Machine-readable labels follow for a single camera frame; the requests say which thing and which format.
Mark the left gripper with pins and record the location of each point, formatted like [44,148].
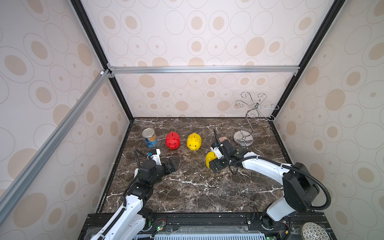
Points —
[172,164]

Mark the pink piggy bank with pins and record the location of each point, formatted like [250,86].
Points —
[222,139]

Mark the yellow piggy bank front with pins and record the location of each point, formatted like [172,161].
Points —
[210,157]

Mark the yellow piggy bank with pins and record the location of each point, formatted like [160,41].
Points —
[210,157]
[194,142]

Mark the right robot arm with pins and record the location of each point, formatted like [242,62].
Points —
[302,191]

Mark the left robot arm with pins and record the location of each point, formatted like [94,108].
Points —
[132,217]

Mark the red piggy bank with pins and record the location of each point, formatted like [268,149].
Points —
[173,141]

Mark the yellow piggy bank back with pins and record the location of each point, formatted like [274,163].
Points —
[194,142]

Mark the blue labelled tin can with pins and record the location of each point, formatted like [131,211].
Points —
[150,137]

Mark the perforated metal mesh dome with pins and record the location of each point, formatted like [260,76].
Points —
[313,231]

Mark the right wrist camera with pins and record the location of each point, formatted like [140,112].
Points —
[216,150]

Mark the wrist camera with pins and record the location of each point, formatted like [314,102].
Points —
[216,150]
[155,156]

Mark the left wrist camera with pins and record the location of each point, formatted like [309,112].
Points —
[155,156]

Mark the chrome wire hook stand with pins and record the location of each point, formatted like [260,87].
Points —
[244,137]

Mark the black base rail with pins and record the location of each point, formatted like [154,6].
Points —
[289,228]

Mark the horizontal aluminium rail back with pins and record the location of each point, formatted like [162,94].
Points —
[201,70]

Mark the diagonal aluminium rail left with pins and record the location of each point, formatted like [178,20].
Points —
[23,181]

